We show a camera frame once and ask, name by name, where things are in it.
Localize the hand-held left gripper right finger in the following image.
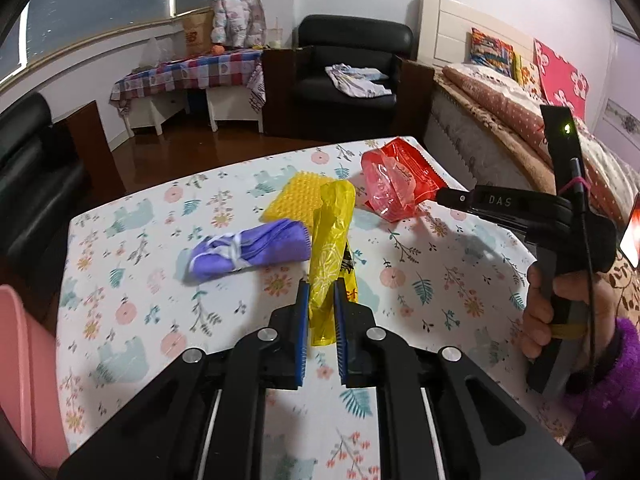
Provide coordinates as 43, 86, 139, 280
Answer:
332, 279, 586, 480

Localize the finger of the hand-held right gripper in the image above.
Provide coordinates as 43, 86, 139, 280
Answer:
435, 185, 531, 233

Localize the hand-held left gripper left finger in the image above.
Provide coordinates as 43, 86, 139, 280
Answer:
57, 280, 311, 480

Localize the yellow plastic bag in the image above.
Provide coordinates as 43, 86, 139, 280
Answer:
307, 180, 358, 348

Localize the red plastic bag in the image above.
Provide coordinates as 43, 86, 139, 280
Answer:
360, 137, 446, 223

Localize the pink plastic basin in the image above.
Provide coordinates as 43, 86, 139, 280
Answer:
0, 284, 68, 468

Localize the person's right forearm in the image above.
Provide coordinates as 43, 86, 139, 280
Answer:
560, 317, 640, 480

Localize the person's right hand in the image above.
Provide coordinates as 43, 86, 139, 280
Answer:
520, 264, 623, 376

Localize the bed with white headboard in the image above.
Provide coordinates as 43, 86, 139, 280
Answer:
417, 0, 640, 321

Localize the pink dotted blanket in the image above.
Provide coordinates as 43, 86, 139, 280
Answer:
442, 62, 640, 201

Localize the purple folded cloth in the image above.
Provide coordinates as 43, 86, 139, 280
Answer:
175, 217, 313, 286

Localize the yellow pillow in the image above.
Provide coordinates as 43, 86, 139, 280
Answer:
512, 52, 543, 96

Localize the yellow foam net sleeve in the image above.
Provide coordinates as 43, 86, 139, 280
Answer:
260, 171, 333, 223

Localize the pink floral pillow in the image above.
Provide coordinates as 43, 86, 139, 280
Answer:
532, 37, 591, 121

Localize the colourful patterned pillow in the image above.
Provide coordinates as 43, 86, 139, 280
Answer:
470, 27, 516, 78

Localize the white wardrobe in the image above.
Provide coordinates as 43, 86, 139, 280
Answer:
595, 0, 640, 136

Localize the white patterned cloth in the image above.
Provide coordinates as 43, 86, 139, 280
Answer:
325, 62, 393, 98

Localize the black leather armchair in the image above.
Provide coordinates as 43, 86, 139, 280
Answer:
0, 92, 126, 306
262, 14, 436, 143

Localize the white bench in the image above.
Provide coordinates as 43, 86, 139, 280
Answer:
120, 80, 265, 137

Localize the checkered tablecloth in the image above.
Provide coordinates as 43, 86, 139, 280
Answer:
109, 49, 266, 111

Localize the hanging patterned puffer jacket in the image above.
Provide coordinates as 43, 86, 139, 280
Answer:
200, 0, 267, 48

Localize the white plastic bag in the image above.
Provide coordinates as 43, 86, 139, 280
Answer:
142, 37, 173, 63

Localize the brown paper bag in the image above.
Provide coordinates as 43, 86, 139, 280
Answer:
185, 10, 216, 57

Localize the black cable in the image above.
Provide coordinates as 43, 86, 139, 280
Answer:
562, 157, 601, 456

